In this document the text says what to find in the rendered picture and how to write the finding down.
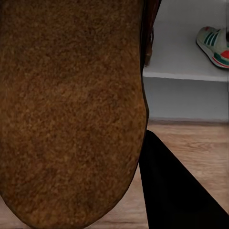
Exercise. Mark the gym shoe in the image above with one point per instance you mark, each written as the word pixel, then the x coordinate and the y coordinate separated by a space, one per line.
pixel 215 44

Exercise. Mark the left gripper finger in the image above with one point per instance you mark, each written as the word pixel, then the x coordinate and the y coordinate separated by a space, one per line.
pixel 174 199

